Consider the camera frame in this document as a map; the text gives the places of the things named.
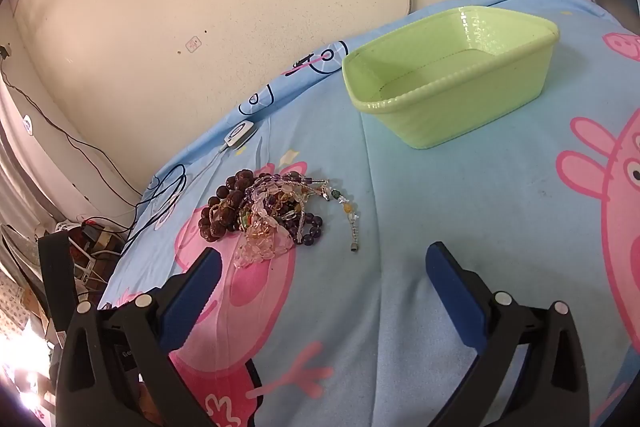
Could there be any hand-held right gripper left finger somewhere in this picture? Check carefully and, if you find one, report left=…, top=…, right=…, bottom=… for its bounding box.
left=55, top=247, right=223, bottom=427

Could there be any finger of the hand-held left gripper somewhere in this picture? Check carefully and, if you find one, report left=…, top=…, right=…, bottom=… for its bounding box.
left=38, top=231, right=76, bottom=334

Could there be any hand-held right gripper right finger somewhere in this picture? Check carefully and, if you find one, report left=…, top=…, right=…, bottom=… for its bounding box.
left=425, top=241, right=591, bottom=427

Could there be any pile of beaded jewelry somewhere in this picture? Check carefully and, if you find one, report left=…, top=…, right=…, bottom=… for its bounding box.
left=198, top=167, right=362, bottom=269

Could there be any light green plastic basin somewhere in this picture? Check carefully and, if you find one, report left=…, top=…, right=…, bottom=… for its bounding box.
left=342, top=6, right=560, bottom=150

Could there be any blue cartoon pig bedsheet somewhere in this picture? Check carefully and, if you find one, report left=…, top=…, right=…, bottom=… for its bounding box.
left=97, top=0, right=640, bottom=427

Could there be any small white square device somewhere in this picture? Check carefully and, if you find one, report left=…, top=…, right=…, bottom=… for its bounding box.
left=223, top=121, right=254, bottom=151

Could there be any heap of cables and adapters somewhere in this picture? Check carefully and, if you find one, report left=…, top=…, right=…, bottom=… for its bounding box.
left=50, top=214, right=126, bottom=293

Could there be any thin black cable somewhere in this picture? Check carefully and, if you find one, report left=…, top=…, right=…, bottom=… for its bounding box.
left=120, top=164, right=188, bottom=258

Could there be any black wall cable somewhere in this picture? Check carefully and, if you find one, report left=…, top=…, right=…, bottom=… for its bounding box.
left=0, top=44, right=146, bottom=212

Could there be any white device cable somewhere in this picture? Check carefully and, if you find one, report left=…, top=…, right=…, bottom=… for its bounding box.
left=197, top=146, right=227, bottom=178

